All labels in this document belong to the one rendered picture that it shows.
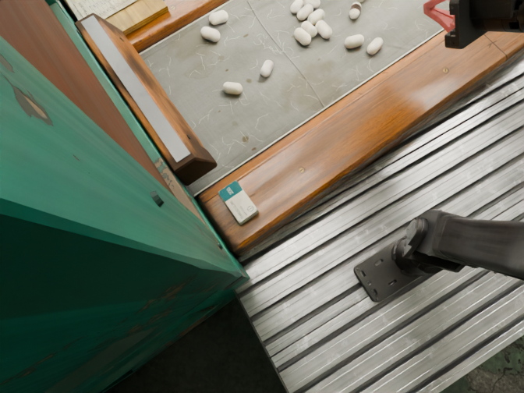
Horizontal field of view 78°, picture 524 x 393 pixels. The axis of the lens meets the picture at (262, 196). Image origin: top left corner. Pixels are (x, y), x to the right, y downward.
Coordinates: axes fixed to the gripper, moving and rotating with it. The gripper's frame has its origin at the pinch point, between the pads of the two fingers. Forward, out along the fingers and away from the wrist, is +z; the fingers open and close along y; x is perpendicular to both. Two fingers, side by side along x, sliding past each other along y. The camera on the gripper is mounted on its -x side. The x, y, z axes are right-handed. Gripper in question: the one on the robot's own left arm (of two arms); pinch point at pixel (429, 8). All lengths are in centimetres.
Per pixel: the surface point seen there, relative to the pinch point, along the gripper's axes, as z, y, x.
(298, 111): 9.4, 21.6, 7.4
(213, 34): 24.3, 25.6, -7.7
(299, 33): 17.4, 12.6, -1.8
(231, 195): 0.9, 40.1, 8.6
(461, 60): 0.4, -6.6, 11.9
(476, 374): -10, 3, 120
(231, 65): 20.8, 26.0, -2.2
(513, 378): -16, -7, 125
